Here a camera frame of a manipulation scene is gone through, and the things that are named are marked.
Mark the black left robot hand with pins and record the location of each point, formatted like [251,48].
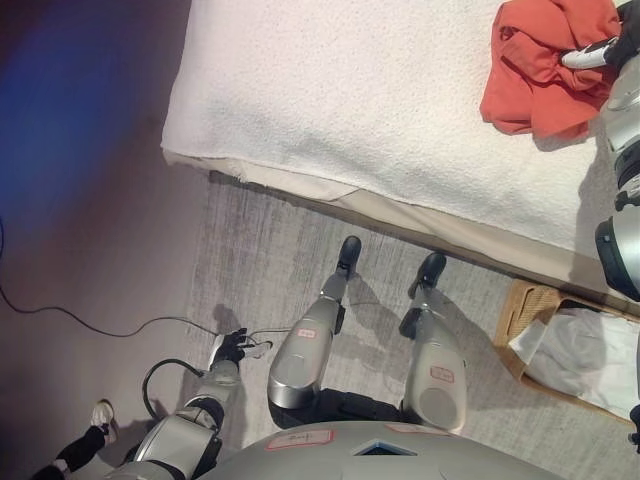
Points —
[230,347]

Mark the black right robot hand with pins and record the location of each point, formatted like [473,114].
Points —
[625,45]

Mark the red cloth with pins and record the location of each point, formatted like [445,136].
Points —
[540,85]

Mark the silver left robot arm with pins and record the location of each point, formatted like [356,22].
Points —
[185,435]

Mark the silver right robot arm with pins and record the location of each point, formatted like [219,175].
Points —
[622,130]

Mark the bed with white blanket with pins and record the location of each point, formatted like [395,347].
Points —
[375,90]

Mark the woven wicker basket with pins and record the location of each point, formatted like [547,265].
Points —
[520,320]

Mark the silver left robot leg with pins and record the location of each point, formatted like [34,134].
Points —
[300,355]

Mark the silver robot leg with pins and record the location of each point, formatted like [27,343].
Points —
[300,355]
[440,370]

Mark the grey streaked rug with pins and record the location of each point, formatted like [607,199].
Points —
[300,260]

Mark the white sneaker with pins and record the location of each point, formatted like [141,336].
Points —
[104,417]

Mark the person leg black trousers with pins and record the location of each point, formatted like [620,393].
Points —
[80,450]

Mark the silver right robot leg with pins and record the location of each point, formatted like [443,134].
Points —
[440,370]

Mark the silver robot torso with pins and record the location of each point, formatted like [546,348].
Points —
[410,460]

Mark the white crumpled cloth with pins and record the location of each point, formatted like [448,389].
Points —
[590,360]

